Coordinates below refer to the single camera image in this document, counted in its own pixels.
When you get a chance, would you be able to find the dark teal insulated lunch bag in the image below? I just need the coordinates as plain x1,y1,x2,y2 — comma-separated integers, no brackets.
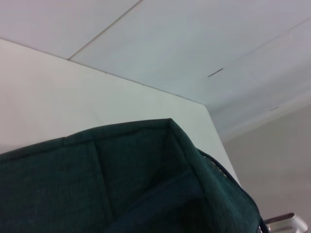
0,118,264,233

